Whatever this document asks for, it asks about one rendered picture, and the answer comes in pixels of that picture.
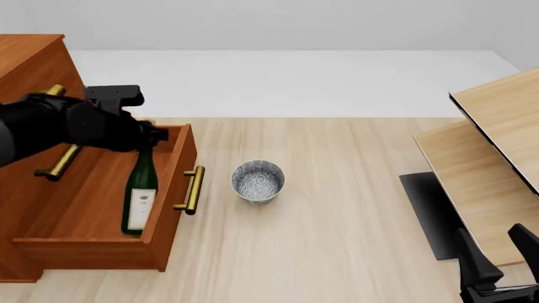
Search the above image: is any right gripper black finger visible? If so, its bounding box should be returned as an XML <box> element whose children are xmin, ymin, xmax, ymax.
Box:
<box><xmin>456</xmin><ymin>227</ymin><xmax>505</xmax><ymax>288</ymax></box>
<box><xmin>507</xmin><ymin>222</ymin><xmax>539</xmax><ymax>267</ymax></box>

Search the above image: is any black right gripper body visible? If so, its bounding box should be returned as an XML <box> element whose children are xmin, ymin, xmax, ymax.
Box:
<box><xmin>459</xmin><ymin>283</ymin><xmax>539</xmax><ymax>303</ymax></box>

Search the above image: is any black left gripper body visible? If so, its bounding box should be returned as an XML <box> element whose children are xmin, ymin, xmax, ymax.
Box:
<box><xmin>133</xmin><ymin>120</ymin><xmax>170</xmax><ymax>149</ymax></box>

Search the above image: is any green wine bottle white label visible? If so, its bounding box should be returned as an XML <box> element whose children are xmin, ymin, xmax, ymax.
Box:
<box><xmin>120</xmin><ymin>146</ymin><xmax>159</xmax><ymax>237</ymax></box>

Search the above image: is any wooden cabinet drawer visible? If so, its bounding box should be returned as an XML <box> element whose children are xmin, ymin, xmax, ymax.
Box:
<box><xmin>12</xmin><ymin>123</ymin><xmax>199</xmax><ymax>273</ymax></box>

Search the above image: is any wooden cabinet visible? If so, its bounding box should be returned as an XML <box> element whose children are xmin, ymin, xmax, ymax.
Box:
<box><xmin>0</xmin><ymin>33</ymin><xmax>199</xmax><ymax>284</ymax></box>

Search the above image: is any small flat plate on stalk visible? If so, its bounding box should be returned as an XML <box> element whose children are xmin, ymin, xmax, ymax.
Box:
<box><xmin>83</xmin><ymin>83</ymin><xmax>146</xmax><ymax>110</ymax></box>

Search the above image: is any pale wooden shelf rack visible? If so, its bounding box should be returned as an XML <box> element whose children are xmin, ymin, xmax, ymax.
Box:
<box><xmin>412</xmin><ymin>66</ymin><xmax>539</xmax><ymax>268</ymax></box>

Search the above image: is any blue white patterned bowl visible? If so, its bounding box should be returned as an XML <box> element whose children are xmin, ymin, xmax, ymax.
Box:
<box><xmin>230</xmin><ymin>159</ymin><xmax>286</xmax><ymax>207</ymax></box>

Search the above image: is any long brass drawer handle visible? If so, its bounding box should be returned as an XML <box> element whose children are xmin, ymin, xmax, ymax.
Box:
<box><xmin>173</xmin><ymin>165</ymin><xmax>206</xmax><ymax>216</ymax></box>
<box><xmin>34</xmin><ymin>83</ymin><xmax>68</xmax><ymax>98</ymax></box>
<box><xmin>33</xmin><ymin>143</ymin><xmax>83</xmax><ymax>183</ymax></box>

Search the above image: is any flat black base plate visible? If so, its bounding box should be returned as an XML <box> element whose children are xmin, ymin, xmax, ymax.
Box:
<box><xmin>398</xmin><ymin>172</ymin><xmax>465</xmax><ymax>262</ymax></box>

